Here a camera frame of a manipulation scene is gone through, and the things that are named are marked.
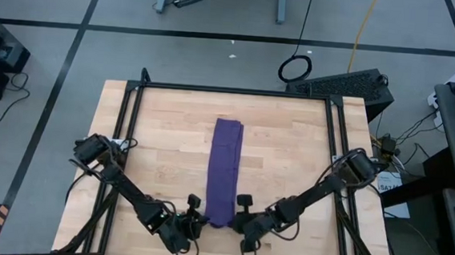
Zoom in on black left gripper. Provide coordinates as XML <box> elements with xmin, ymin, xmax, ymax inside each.
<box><xmin>164</xmin><ymin>192</ymin><xmax>211</xmax><ymax>255</ymax></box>

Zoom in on white power strip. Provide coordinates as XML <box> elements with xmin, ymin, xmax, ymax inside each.
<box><xmin>424</xmin><ymin>90</ymin><xmax>449</xmax><ymax>132</ymax></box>

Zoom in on white printed paper sheet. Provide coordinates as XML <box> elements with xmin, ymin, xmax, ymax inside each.
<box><xmin>373</xmin><ymin>169</ymin><xmax>415</xmax><ymax>221</ymax></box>

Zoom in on black power adapter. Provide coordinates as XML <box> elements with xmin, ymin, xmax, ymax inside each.
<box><xmin>378</xmin><ymin>132</ymin><xmax>403</xmax><ymax>157</ymax></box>

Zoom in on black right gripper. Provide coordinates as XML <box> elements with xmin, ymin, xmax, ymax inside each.
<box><xmin>229</xmin><ymin>193</ymin><xmax>284</xmax><ymax>255</ymax></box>

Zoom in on purple cloth towel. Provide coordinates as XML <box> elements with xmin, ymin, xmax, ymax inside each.
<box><xmin>203</xmin><ymin>117</ymin><xmax>246</xmax><ymax>230</ymax></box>

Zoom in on black hanging cable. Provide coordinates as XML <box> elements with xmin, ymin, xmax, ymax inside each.
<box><xmin>276</xmin><ymin>0</ymin><xmax>318</xmax><ymax>86</ymax></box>

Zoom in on black perforated computer tower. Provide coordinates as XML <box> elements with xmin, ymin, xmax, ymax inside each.
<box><xmin>283</xmin><ymin>61</ymin><xmax>398</xmax><ymax>125</ymax></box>

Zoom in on black floor cable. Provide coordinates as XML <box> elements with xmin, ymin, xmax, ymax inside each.
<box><xmin>0</xmin><ymin>70</ymin><xmax>33</xmax><ymax>128</ymax></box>

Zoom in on yellow hanging cable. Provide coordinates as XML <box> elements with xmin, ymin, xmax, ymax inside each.
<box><xmin>346</xmin><ymin>0</ymin><xmax>381</xmax><ymax>76</ymax></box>

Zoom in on black power strip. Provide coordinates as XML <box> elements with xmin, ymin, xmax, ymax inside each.
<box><xmin>171</xmin><ymin>0</ymin><xmax>204</xmax><ymax>11</ymax></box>

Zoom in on black desk base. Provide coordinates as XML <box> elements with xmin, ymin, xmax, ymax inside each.
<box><xmin>380</xmin><ymin>141</ymin><xmax>455</xmax><ymax>213</ymax></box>

